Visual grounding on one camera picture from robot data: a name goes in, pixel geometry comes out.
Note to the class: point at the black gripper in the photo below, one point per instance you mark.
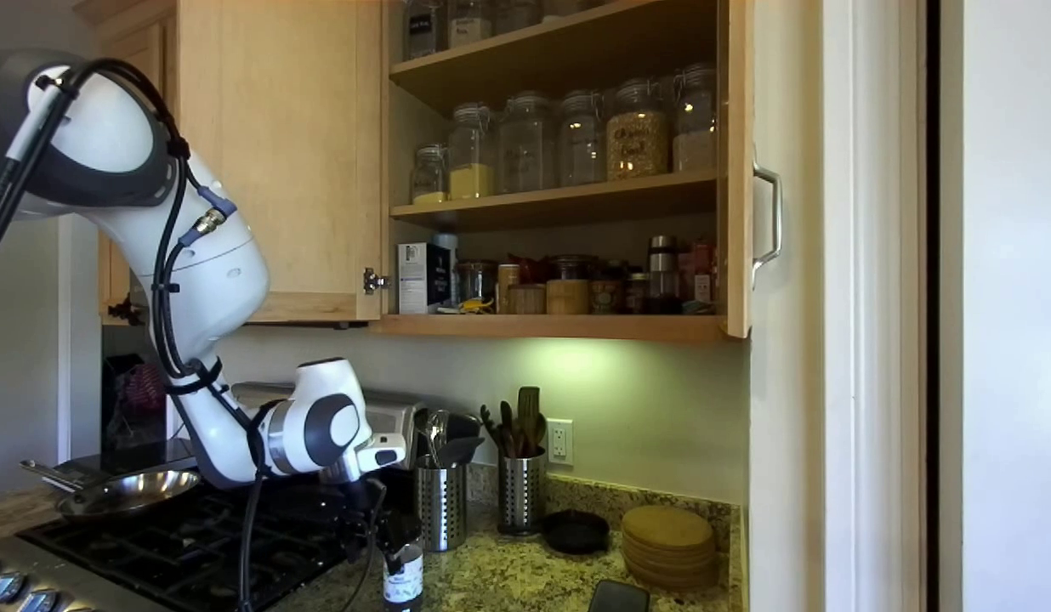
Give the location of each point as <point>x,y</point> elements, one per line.
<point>368,513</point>

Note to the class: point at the dark glass bottle white label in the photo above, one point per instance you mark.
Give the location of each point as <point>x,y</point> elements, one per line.
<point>402,579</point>

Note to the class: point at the wooden cupboard door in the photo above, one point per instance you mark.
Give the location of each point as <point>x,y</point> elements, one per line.
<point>740,164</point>
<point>285,98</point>

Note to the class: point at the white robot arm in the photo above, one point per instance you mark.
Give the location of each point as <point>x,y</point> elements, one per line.
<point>92,137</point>

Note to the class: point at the white box in cupboard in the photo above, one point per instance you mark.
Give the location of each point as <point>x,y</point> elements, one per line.
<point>422,276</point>

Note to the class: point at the steel utensil holder near stove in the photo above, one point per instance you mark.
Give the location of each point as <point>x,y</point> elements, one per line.
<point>443,508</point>

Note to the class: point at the stainless gas stove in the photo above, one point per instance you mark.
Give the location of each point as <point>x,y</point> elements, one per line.
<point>278,547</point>

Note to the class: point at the steel utensil holder far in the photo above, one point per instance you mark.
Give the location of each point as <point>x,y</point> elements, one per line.
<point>521,494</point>

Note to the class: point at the small black pan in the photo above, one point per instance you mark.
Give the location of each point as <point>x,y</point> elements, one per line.
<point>577,531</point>

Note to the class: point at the stainless steel frying pan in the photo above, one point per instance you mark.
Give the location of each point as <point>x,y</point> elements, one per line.
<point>81,491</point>

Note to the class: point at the stack of round cork coasters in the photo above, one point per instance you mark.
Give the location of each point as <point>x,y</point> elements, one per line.
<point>668,547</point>

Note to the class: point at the glass jar yellow contents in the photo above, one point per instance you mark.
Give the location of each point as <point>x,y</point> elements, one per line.
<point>471,170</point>

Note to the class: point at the glass jar brown label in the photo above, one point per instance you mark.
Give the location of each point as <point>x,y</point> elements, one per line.
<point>634,129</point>

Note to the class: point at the white wall outlet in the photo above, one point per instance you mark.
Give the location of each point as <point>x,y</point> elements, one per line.
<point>560,443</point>

